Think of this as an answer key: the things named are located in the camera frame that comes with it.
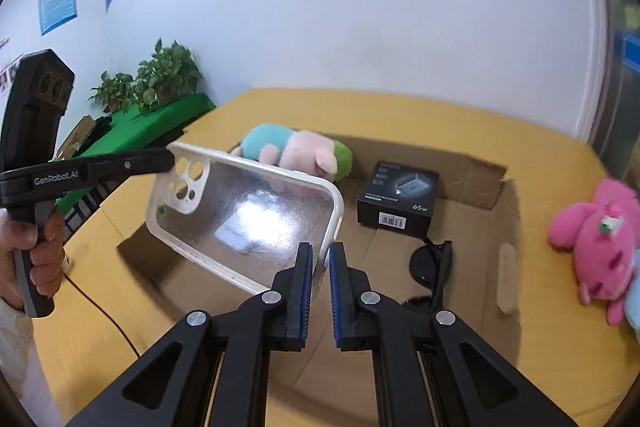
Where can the left gripper black camera box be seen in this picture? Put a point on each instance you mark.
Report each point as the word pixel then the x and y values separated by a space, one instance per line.
pixel 37 102

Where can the pink bear plush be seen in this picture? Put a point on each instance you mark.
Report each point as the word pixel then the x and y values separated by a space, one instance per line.
pixel 603 237

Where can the green potted plant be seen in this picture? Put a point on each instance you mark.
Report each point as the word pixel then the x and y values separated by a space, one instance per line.
pixel 167 75

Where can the person white sleeve forearm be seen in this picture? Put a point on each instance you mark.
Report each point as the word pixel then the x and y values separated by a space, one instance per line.
pixel 21 366

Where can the black UGREEN charger box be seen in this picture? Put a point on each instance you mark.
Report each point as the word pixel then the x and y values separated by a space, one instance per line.
pixel 398 198

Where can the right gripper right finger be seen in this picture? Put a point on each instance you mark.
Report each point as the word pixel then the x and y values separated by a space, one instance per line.
pixel 430 370

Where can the green cloth covered table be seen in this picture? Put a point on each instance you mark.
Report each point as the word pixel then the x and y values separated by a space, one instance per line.
pixel 133 131

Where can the blue plush with red collar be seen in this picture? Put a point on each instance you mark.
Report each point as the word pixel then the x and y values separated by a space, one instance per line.
pixel 632 306

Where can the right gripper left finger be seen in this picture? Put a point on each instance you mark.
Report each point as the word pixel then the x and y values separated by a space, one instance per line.
pixel 212 370

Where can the blue wall poster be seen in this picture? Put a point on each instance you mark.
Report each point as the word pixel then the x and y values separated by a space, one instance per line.
pixel 55 13

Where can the black sunglasses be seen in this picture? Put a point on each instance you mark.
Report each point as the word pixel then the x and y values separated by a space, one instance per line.
pixel 430 266

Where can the white clear phone case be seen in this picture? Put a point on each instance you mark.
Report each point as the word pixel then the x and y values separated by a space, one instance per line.
pixel 241 220

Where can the person left hand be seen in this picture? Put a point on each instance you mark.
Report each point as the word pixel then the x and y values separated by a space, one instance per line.
pixel 47 255

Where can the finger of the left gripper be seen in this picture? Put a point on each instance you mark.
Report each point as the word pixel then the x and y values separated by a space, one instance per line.
pixel 120 166

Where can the pig plush in teal shirt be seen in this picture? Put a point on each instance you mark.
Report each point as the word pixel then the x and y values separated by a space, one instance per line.
pixel 297 150

